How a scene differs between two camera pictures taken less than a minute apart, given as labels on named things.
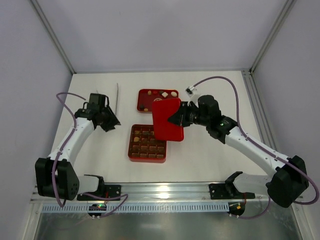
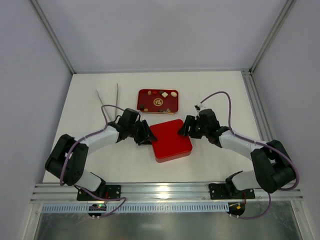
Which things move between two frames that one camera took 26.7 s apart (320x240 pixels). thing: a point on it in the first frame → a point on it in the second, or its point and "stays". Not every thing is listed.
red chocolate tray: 145,97 stays
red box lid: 164,129 → 170,144
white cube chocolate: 165,94 stays
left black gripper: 109,120 → 140,131
